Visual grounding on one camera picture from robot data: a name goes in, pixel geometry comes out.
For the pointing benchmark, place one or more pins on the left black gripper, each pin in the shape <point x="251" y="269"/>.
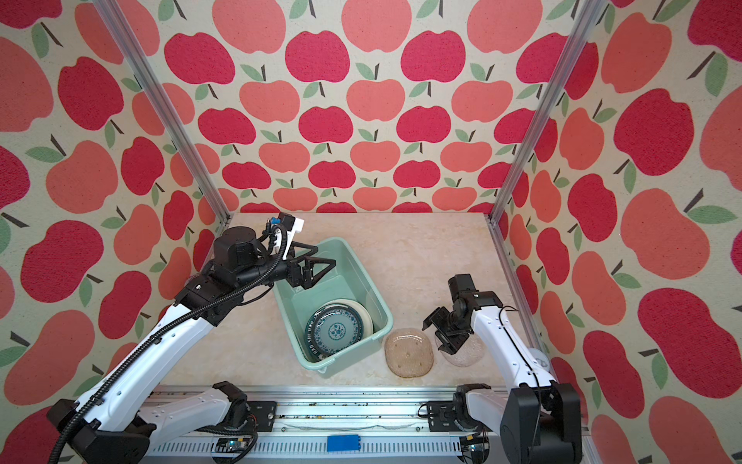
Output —
<point x="306" y="276"/>

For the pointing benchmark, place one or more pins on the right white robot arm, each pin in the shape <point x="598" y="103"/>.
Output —
<point x="538" y="413"/>

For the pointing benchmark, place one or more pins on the mint green plastic bin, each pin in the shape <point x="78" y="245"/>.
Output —
<point x="348" y="280"/>

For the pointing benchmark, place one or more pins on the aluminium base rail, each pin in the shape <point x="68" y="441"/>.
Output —
<point x="391" y="422"/>

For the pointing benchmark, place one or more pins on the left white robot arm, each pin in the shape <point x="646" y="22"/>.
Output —
<point x="110" y="423"/>

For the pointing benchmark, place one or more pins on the small blue patterned plate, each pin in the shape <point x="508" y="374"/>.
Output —
<point x="335" y="330"/>

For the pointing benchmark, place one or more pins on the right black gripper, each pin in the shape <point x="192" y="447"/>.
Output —
<point x="450" y="344"/>

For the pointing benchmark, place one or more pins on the amber glass square plate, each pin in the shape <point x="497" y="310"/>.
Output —
<point x="409" y="353"/>

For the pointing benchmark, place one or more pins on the cream plate with flower sprig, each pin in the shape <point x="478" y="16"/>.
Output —
<point x="367" y="328"/>

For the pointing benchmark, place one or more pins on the aluminium frame post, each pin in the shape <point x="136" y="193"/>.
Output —
<point x="581" y="31"/>
<point x="125" y="38"/>

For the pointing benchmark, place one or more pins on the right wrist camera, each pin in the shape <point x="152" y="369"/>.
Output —
<point x="461" y="286"/>

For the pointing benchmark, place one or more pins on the clear glass square plate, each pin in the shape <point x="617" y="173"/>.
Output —
<point x="469" y="354"/>

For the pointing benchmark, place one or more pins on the right aluminium frame post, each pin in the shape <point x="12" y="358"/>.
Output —
<point x="581" y="31"/>

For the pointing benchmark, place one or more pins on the dark round object right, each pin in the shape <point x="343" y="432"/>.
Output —
<point x="564" y="453"/>

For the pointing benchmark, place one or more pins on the left aluminium frame post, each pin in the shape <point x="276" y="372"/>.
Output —
<point x="125" y="38"/>

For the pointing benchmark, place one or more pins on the blue block on rail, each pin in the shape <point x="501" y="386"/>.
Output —
<point x="343" y="443"/>

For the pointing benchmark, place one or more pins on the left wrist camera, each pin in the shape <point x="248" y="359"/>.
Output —
<point x="239" y="248"/>

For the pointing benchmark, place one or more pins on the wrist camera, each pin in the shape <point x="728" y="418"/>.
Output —
<point x="461" y="286"/>
<point x="239" y="248"/>

